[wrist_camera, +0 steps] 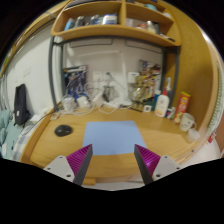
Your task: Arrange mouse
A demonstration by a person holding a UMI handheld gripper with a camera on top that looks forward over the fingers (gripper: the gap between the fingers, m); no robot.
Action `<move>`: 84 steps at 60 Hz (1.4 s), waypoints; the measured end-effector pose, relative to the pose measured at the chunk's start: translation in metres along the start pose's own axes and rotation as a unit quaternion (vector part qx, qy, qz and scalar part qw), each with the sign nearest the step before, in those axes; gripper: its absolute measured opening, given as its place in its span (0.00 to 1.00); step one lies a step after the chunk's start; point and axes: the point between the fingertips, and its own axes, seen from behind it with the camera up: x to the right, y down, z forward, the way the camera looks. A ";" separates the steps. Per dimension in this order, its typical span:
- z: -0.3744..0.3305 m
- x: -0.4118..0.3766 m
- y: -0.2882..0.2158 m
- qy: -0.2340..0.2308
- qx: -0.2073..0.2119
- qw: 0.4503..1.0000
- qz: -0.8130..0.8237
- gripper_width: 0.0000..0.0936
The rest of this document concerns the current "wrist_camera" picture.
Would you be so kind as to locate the bed with teal blanket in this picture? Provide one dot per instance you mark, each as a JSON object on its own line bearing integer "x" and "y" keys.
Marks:
{"x": 6, "y": 133}

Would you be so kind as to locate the brown tree figure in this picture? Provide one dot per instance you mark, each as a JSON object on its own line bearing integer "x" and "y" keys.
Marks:
{"x": 141, "y": 90}

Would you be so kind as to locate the blue bottle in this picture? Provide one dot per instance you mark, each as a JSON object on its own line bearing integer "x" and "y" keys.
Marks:
{"x": 156, "y": 98}

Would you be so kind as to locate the white mug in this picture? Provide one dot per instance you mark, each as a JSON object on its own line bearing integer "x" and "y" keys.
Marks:
{"x": 186, "y": 122}

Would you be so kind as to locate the white pump lotion bottle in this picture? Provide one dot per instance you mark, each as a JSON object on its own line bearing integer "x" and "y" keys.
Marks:
{"x": 161, "y": 105}

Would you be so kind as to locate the red snack can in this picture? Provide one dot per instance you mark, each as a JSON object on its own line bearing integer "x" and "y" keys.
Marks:
{"x": 182, "y": 108}

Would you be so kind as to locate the white wall socket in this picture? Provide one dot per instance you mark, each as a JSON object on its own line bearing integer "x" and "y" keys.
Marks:
{"x": 99, "y": 76}
{"x": 111, "y": 76}

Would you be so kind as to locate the large white power adapter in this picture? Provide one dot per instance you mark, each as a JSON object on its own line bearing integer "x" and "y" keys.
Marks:
{"x": 97, "y": 99}

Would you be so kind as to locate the light blue mouse pad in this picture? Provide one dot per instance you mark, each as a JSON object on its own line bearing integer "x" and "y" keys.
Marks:
{"x": 113, "y": 136}

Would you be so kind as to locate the white wall box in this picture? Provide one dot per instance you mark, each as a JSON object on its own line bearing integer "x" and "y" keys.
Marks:
{"x": 133, "y": 77}

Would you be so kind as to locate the small white cup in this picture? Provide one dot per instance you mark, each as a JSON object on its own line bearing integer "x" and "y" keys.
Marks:
{"x": 192, "y": 135}

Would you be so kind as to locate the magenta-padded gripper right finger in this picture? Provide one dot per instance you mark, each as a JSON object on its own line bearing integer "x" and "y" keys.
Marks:
{"x": 166, "y": 165}

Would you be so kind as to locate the black backpack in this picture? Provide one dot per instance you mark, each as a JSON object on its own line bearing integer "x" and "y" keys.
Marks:
{"x": 21, "y": 105}

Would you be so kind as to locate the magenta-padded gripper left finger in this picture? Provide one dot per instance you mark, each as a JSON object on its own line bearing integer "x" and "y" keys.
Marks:
{"x": 59, "y": 165}

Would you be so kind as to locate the wooden shelf unit, grey frame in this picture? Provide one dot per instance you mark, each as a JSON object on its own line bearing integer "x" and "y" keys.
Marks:
{"x": 100, "y": 31}

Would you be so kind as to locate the black computer mouse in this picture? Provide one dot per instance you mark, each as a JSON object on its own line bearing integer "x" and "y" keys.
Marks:
{"x": 63, "y": 130}

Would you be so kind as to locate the blue robot model kit box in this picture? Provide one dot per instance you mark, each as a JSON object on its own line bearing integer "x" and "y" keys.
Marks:
{"x": 76, "y": 80}

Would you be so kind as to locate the colourful model kit box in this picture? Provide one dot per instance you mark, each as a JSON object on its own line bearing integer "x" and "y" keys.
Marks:
{"x": 150, "y": 71}

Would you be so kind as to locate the clear plastic jar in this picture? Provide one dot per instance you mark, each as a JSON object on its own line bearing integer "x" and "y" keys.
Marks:
{"x": 68, "y": 102}

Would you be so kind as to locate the small white charger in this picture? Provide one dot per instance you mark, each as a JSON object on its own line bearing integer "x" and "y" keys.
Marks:
{"x": 83, "y": 101}

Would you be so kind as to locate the small white cube clock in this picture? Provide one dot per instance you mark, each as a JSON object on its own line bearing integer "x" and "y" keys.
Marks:
{"x": 147, "y": 108}

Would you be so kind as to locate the white paper box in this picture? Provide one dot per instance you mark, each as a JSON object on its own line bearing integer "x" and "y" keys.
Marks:
{"x": 35, "y": 118}

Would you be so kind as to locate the metal cup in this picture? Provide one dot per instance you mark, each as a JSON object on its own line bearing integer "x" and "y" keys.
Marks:
{"x": 108, "y": 93}

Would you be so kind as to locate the white power strip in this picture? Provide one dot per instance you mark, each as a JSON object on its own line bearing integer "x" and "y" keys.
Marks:
{"x": 109, "y": 107}

